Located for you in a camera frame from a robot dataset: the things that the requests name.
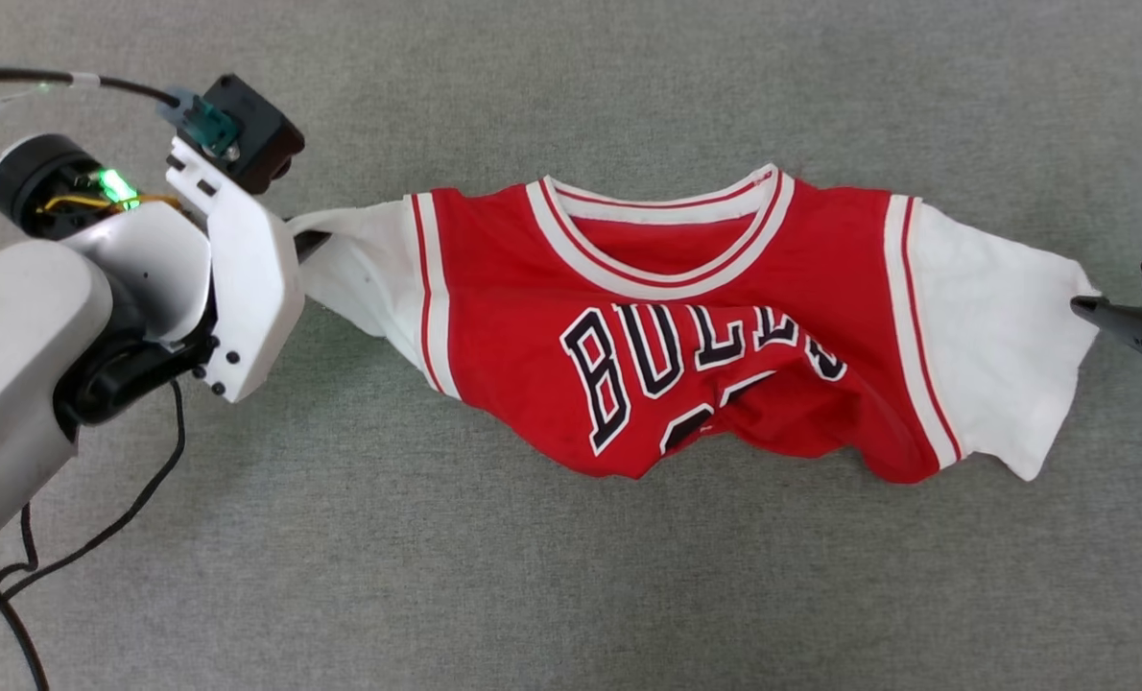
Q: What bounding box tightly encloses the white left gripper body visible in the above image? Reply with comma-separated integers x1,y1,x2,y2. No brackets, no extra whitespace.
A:
166,134,306,405

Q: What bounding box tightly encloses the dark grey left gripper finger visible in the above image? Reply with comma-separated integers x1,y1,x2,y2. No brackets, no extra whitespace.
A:
288,223,333,266

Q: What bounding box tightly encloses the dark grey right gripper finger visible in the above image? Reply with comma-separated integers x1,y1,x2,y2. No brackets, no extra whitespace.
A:
1069,295,1142,369

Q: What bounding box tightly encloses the red white Bulls jersey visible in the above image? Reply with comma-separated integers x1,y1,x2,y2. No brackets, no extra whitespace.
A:
287,163,1103,485

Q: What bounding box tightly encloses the grey fabric sofa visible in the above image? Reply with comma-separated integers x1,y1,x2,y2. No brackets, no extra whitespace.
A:
0,0,1142,691

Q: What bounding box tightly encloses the teal cable connector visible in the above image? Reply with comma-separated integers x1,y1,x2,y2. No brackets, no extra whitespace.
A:
156,89,243,161

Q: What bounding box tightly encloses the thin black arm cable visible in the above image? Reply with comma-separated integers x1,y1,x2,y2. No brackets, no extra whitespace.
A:
0,378,189,691

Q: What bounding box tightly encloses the black camera cable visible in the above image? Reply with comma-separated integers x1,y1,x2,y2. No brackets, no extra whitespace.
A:
0,64,184,108

